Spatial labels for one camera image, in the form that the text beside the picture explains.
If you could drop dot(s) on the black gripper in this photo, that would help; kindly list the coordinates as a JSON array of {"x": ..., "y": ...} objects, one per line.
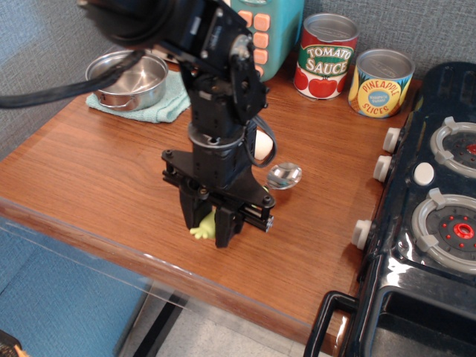
[{"x": 217, "y": 174}]

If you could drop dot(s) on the yellow handled metal spoon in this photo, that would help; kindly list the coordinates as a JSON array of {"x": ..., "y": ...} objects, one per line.
[{"x": 280, "y": 177}]

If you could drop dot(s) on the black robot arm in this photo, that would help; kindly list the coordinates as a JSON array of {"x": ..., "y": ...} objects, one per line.
[{"x": 215, "y": 53}]

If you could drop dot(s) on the plush mushroom toy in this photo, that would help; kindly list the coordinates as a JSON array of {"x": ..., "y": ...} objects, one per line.
[{"x": 263, "y": 145}]

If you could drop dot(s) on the light teal cloth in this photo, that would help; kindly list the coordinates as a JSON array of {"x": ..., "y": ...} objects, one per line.
[{"x": 166, "y": 110}]

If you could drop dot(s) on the small steel pot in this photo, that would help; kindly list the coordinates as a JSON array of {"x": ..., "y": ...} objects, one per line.
[{"x": 139, "y": 87}]

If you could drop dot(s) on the teal toy microwave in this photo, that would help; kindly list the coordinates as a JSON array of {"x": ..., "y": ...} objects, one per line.
[{"x": 275, "y": 27}]

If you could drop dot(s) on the tomato sauce can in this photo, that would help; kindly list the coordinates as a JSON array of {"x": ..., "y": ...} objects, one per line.
[{"x": 327, "y": 46}]

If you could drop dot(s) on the black toy stove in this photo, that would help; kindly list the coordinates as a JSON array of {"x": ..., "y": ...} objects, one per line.
[{"x": 416, "y": 292}]

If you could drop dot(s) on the pineapple slices can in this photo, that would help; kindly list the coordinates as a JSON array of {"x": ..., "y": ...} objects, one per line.
[{"x": 380, "y": 82}]

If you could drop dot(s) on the orange object at corner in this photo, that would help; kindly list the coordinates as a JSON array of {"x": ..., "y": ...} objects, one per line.
[{"x": 9, "y": 345}]

